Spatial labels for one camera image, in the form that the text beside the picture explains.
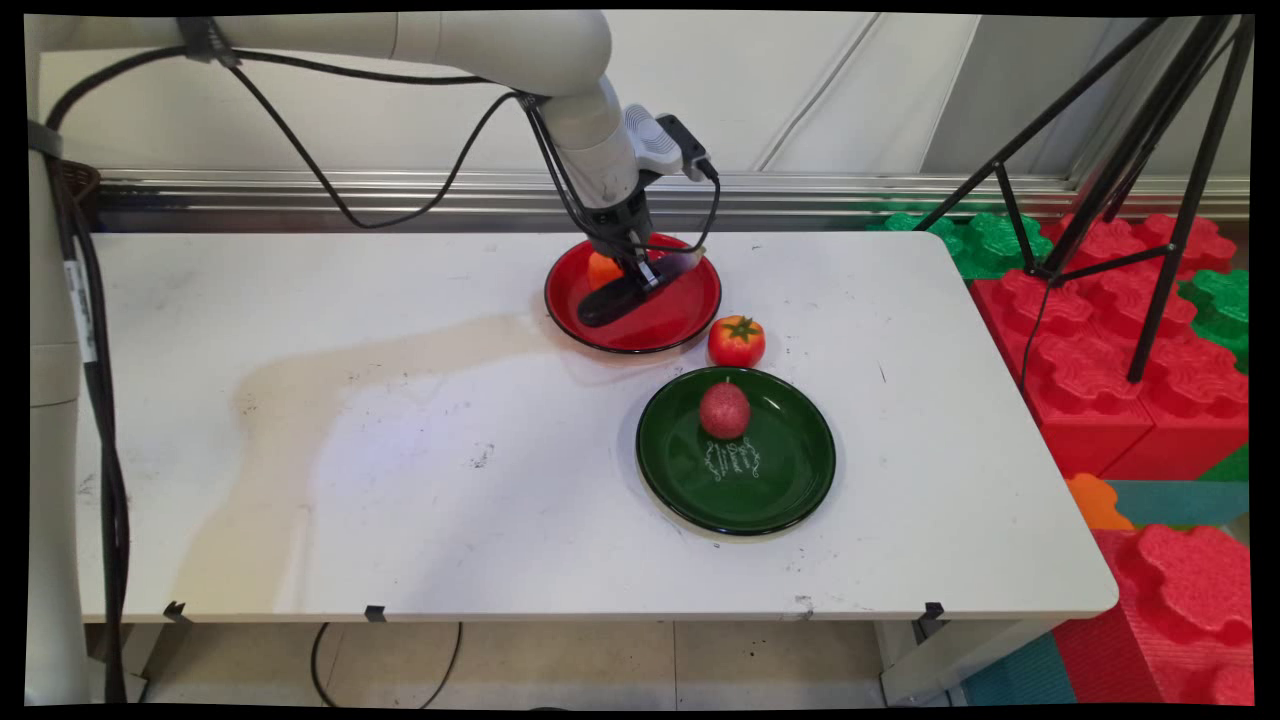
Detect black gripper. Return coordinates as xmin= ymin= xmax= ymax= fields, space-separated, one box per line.
xmin=587 ymin=188 xmax=671 ymax=295

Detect purple toy eggplant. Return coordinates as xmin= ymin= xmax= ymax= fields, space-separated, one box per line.
xmin=576 ymin=247 xmax=708 ymax=330

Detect red round plate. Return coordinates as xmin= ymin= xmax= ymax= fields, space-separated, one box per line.
xmin=544 ymin=234 xmax=723 ymax=355

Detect toy tomato with green stem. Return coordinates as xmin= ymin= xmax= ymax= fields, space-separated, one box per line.
xmin=708 ymin=315 xmax=767 ymax=369

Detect red toy apple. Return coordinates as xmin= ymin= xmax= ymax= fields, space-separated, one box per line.
xmin=699 ymin=380 xmax=752 ymax=442

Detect dark green round plate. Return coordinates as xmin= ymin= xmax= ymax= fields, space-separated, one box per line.
xmin=636 ymin=366 xmax=837 ymax=537

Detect green foam block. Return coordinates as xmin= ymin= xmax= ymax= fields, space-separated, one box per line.
xmin=868 ymin=205 xmax=1053 ymax=281
xmin=1178 ymin=268 xmax=1251 ymax=373

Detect large red foam block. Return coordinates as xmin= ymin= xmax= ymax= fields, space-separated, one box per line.
xmin=970 ymin=214 xmax=1251 ymax=481

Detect white table leg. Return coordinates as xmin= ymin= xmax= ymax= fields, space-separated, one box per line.
xmin=878 ymin=618 xmax=1063 ymax=707

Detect orange foam piece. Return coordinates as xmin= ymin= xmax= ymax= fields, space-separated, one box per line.
xmin=1064 ymin=473 xmax=1137 ymax=532

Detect black tripod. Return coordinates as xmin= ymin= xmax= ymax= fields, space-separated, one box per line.
xmin=914 ymin=15 xmax=1256 ymax=385

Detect dark woven basket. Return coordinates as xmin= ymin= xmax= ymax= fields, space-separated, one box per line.
xmin=58 ymin=160 xmax=102 ymax=233

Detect teal foam mat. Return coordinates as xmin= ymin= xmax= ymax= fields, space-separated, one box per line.
xmin=1105 ymin=480 xmax=1251 ymax=531

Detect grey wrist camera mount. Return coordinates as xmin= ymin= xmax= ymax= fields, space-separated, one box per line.
xmin=624 ymin=103 xmax=687 ymax=177

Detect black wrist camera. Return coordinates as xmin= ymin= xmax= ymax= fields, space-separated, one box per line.
xmin=656 ymin=113 xmax=719 ymax=184

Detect metal wall rail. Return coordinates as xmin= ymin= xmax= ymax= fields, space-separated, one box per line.
xmin=98 ymin=168 xmax=1251 ymax=223

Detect black floor cable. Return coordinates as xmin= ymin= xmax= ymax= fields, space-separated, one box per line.
xmin=310 ymin=621 xmax=464 ymax=710

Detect white cable tag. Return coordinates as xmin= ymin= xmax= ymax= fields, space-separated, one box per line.
xmin=62 ymin=260 xmax=100 ymax=364

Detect long black arm cable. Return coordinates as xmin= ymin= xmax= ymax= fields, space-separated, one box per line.
xmin=44 ymin=44 xmax=541 ymax=706

